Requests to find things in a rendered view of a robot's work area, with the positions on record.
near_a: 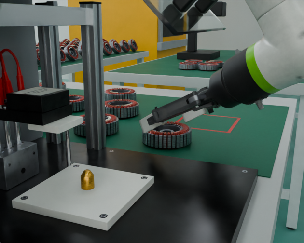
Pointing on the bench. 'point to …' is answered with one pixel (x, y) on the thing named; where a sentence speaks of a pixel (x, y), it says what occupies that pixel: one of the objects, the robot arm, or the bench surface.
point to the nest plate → (85, 195)
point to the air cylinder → (13, 165)
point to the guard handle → (204, 6)
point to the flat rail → (36, 15)
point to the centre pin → (87, 180)
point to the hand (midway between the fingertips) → (167, 119)
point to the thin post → (68, 148)
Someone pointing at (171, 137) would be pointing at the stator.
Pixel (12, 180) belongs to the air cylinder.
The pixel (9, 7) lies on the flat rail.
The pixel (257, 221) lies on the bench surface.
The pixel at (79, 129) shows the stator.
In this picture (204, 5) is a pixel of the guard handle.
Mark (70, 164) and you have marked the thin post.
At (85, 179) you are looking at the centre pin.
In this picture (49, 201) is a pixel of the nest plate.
